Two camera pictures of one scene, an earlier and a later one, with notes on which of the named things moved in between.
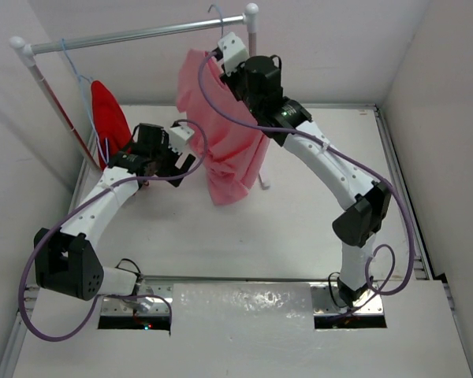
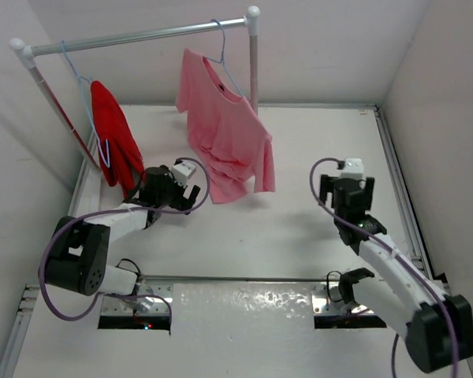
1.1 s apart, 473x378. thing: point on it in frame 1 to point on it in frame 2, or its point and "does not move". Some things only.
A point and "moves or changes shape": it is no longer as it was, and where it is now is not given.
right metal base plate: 326,301 does not move
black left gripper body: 164,157 to 173,193
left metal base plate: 140,305 does not move
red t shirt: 110,122 does not move
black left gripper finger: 184,164 to 194,193
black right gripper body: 236,82 to 363,200
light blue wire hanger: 221,20 moves or changes shape
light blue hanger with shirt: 106,153 does not move
